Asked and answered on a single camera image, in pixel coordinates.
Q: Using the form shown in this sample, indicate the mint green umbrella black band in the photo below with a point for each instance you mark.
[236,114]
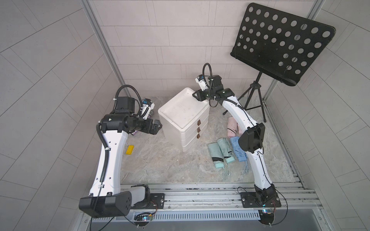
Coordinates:
[216,155]

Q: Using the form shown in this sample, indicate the left circuit board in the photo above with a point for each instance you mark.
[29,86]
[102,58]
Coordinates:
[144,217]

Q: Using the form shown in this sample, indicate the white drawer cabinet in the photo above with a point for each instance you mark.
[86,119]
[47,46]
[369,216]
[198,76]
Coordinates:
[184,119]

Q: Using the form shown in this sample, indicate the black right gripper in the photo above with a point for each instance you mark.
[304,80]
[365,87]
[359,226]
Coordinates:
[202,96]

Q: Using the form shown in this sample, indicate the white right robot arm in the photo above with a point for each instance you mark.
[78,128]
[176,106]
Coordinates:
[251,142]

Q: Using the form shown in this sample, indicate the circuit board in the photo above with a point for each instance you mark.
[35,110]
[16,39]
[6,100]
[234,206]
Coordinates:
[144,217]
[267,217]

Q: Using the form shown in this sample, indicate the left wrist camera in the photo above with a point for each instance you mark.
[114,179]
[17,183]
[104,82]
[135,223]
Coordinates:
[147,107]

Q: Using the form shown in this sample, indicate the pink folded umbrella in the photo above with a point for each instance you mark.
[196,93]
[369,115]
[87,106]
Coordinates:
[240,130]
[232,127]

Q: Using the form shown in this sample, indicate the yellow flat block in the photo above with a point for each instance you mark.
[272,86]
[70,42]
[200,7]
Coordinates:
[130,149]

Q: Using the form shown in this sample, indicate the pink folded umbrella right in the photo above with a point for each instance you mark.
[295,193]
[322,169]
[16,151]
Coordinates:
[240,130]

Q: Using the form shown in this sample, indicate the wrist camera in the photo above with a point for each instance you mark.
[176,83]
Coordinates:
[147,107]
[201,80]

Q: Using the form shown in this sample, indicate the pink folded umbrella left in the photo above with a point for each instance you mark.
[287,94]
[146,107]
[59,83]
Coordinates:
[232,127]

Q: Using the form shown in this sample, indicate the blue folded umbrella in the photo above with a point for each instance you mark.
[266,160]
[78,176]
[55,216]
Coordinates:
[239,153]

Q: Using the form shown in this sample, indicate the black music stand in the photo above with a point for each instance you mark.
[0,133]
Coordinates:
[279,44]

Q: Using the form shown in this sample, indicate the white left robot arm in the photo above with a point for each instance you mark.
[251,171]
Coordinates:
[105,198]

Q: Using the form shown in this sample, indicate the right circuit board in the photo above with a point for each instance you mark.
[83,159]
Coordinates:
[267,217]

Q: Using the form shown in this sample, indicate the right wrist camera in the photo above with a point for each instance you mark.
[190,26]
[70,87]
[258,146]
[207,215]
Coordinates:
[201,80]

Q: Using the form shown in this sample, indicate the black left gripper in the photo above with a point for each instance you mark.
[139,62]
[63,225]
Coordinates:
[153,129]

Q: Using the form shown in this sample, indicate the aluminium rail base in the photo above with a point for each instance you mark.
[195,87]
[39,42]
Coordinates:
[220,201]

